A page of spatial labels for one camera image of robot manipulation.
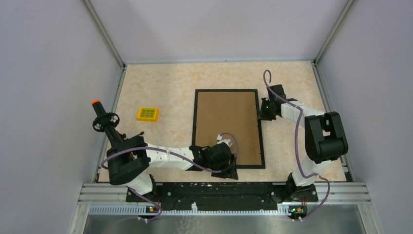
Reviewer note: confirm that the yellow small tray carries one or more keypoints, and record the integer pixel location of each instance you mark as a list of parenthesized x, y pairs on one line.
[(147, 114)]

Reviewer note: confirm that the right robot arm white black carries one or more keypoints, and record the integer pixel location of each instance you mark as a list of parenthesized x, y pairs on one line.
[(324, 139)]

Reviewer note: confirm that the black picture frame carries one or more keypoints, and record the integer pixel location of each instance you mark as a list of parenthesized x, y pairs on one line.
[(261, 145)]

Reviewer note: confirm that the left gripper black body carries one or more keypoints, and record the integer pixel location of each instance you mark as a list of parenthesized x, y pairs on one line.
[(214, 165)]

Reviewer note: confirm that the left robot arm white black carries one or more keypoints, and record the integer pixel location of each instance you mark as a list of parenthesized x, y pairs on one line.
[(128, 161)]

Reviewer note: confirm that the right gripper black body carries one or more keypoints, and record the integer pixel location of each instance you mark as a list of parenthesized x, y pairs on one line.
[(266, 106)]

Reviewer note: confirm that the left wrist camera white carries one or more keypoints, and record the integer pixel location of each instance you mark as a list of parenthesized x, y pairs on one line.
[(221, 139)]

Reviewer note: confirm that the brown frame backing board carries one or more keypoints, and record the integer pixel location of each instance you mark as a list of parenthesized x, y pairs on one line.
[(227, 126)]

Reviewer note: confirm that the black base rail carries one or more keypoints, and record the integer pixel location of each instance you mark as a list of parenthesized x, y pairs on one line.
[(228, 196)]

